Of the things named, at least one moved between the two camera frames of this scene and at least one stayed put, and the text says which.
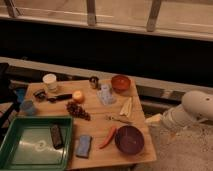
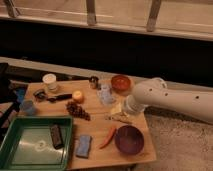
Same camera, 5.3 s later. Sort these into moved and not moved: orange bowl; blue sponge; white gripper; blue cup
Moved: white gripper
Not moved: blue cup; orange bowl; blue sponge
